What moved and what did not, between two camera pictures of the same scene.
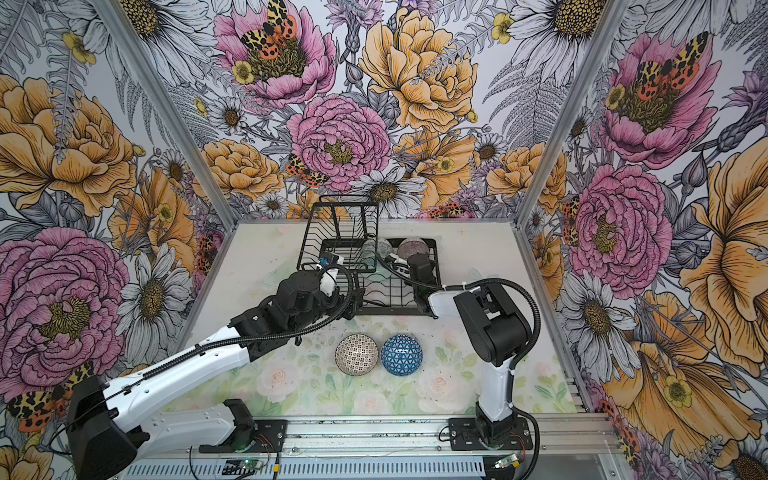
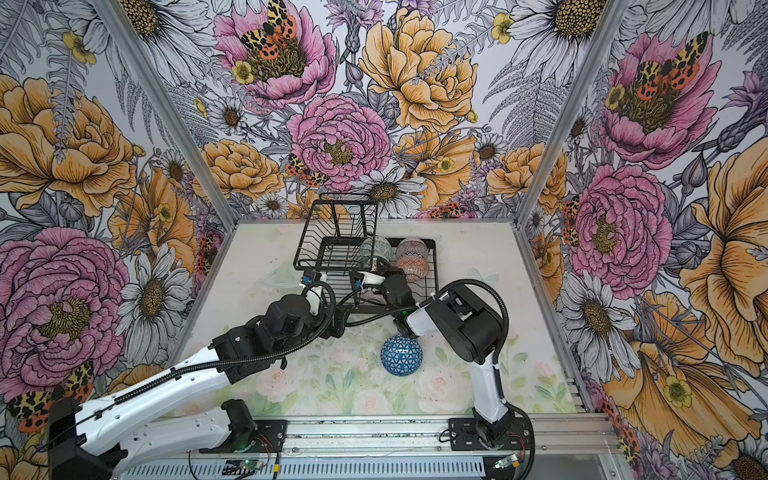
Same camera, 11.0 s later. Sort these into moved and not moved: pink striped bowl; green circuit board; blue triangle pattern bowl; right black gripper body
Moved: right black gripper body
Not moved: blue triangle pattern bowl; pink striped bowl; green circuit board
